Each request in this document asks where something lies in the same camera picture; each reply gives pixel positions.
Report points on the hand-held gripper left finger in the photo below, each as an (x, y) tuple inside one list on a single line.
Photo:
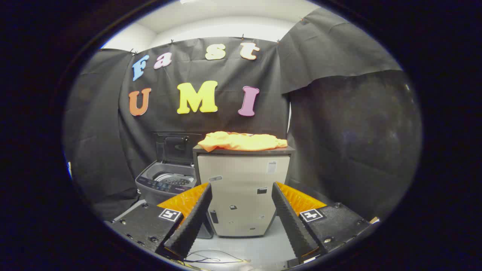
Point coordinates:
[(192, 222)]

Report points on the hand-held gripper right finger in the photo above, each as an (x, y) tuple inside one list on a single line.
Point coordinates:
[(292, 222)]

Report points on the grey washing machine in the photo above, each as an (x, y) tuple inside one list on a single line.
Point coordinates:
[(154, 188)]

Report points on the beige cabinet with dark top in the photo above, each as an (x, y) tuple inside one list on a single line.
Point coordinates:
[(241, 180)]

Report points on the orange polo shirt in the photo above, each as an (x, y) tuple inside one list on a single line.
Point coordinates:
[(241, 141)]

